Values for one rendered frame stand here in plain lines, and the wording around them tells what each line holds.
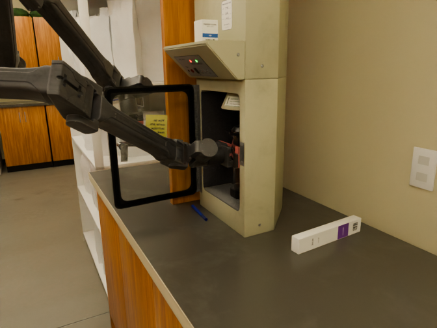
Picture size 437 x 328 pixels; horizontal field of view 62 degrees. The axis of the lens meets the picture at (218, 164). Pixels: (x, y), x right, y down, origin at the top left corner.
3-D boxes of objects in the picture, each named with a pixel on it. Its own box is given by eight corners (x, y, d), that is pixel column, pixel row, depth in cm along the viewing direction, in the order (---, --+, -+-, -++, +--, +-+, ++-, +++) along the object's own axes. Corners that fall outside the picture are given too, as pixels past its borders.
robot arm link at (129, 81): (105, 69, 122) (101, 89, 117) (132, 57, 117) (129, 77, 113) (129, 90, 131) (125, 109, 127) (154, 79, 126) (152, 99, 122)
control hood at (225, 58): (196, 77, 126) (194, 47, 123) (245, 79, 98) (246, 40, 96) (164, 78, 121) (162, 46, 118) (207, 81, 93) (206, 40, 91)
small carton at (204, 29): (209, 43, 107) (209, 21, 105) (218, 42, 102) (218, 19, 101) (194, 43, 104) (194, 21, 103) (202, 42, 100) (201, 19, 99)
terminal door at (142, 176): (197, 193, 135) (193, 83, 125) (114, 210, 120) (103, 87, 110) (196, 192, 136) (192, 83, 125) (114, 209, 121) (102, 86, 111)
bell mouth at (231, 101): (255, 103, 129) (256, 88, 128) (287, 108, 114) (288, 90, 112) (211, 107, 121) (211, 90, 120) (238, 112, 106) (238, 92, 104)
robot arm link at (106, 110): (64, 79, 80) (58, 123, 76) (84, 72, 77) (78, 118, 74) (172, 143, 116) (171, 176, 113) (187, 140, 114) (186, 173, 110)
